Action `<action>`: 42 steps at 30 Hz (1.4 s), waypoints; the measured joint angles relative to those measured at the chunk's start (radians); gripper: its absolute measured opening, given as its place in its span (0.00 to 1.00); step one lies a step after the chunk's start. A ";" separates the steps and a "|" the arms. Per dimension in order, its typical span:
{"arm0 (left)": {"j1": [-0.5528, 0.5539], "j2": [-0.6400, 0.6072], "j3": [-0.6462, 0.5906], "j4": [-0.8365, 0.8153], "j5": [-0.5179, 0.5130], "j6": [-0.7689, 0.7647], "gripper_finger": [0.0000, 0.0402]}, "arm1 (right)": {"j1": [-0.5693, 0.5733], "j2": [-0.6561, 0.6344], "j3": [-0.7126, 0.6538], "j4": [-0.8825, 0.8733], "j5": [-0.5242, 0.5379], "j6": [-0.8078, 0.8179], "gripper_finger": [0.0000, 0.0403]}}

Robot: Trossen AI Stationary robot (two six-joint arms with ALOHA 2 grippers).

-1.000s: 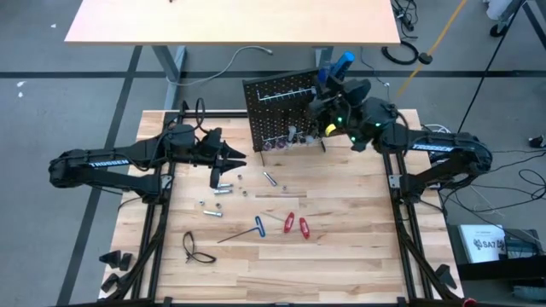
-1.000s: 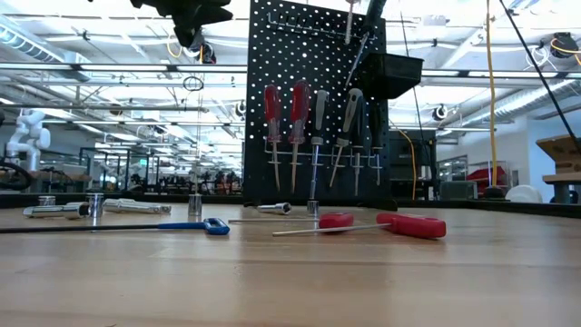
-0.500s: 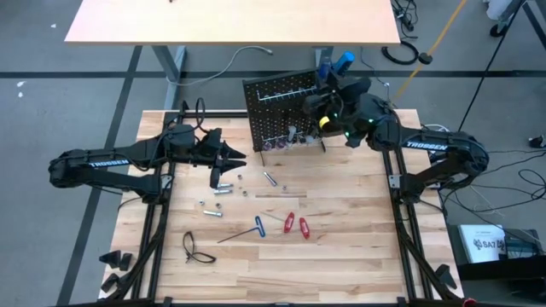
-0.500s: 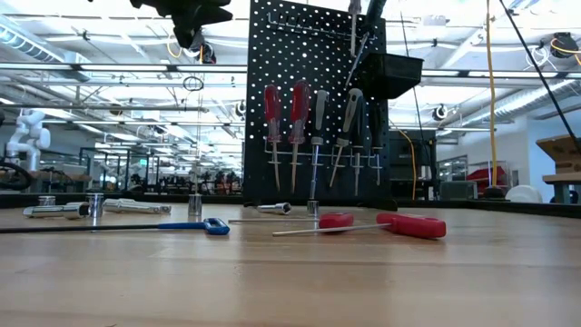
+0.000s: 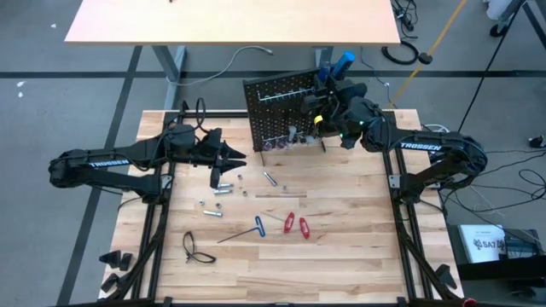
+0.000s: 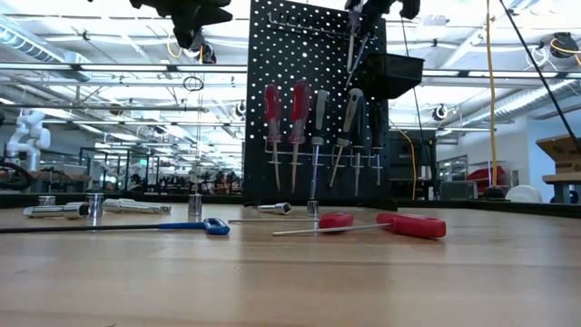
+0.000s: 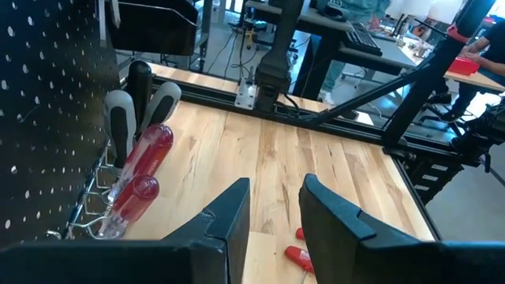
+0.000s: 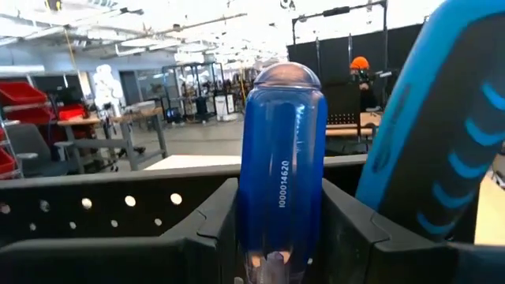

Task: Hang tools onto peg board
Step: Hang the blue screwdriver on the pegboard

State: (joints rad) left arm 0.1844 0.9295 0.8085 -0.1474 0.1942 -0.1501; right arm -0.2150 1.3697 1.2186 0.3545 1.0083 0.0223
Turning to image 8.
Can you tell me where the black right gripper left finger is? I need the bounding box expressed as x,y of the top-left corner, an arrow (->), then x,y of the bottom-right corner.
0,177 -> 241,284

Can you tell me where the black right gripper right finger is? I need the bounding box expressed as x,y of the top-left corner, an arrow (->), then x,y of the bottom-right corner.
311,178 -> 505,284

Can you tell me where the blue black handle screwdriver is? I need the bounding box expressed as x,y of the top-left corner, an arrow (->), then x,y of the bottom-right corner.
354,0 -> 505,245

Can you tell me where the clear blue handle screwdriver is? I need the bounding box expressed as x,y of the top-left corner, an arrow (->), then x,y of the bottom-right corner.
236,62 -> 329,284

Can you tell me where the black metal pegboard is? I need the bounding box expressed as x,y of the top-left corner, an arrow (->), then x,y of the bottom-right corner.
0,153 -> 368,248

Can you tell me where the grey wooden top desk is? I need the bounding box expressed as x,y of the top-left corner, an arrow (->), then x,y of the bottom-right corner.
56,106 -> 170,174

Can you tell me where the white table top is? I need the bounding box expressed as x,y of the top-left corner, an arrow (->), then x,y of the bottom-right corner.
143,154 -> 242,171

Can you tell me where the wooden bench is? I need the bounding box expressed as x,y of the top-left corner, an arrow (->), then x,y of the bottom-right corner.
325,111 -> 383,139

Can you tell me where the grey office chair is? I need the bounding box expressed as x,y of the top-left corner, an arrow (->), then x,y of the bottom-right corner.
6,123 -> 74,178

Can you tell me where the red plastic storage bin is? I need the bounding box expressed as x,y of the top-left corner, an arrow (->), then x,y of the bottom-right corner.
0,80 -> 49,107
58,103 -> 87,121
0,148 -> 17,177
6,105 -> 55,125

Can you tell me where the white robot figure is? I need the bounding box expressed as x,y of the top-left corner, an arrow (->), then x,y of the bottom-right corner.
92,64 -> 126,116

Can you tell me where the person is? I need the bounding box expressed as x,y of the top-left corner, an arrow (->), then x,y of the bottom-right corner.
348,55 -> 380,112

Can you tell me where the white bin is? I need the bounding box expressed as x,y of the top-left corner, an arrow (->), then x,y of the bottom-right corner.
214,93 -> 238,122

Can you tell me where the black overhead pipe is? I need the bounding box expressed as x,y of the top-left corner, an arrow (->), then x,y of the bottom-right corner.
290,0 -> 390,44

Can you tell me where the black partition wall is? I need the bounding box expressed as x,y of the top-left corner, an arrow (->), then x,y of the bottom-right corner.
286,22 -> 425,119

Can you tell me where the yellow cable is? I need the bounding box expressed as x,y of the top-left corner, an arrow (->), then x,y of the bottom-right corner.
62,28 -> 80,76

